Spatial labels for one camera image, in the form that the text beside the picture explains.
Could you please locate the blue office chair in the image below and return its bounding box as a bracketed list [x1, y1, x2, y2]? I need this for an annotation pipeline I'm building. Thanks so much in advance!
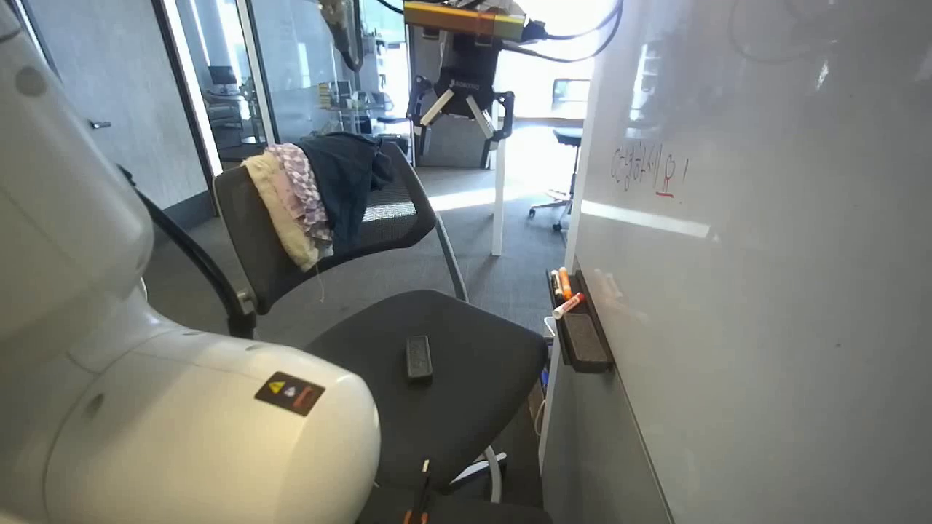
[528, 77, 588, 232]

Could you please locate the black whiteboard eraser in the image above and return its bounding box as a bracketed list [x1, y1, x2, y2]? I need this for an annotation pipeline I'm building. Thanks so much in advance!
[406, 334, 434, 382]

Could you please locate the cream patterned cloth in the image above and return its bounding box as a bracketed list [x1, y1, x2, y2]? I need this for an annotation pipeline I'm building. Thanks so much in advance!
[246, 143, 332, 270]

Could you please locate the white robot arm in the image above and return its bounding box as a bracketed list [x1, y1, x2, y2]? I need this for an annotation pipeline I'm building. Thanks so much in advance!
[0, 7, 378, 524]

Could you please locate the large white whiteboard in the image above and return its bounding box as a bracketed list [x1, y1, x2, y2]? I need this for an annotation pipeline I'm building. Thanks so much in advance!
[543, 0, 932, 524]

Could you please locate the dark blue jacket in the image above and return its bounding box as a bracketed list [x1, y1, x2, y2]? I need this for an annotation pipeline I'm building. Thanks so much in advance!
[301, 132, 394, 253]

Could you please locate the black marker tray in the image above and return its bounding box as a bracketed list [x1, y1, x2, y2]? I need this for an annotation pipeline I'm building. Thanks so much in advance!
[559, 270, 614, 373]

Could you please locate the white orange marker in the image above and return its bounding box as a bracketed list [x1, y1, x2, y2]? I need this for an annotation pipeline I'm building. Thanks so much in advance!
[546, 292, 585, 324]

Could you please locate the grey office chair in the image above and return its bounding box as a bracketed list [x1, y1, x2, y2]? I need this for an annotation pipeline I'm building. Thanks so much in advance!
[153, 138, 550, 524]

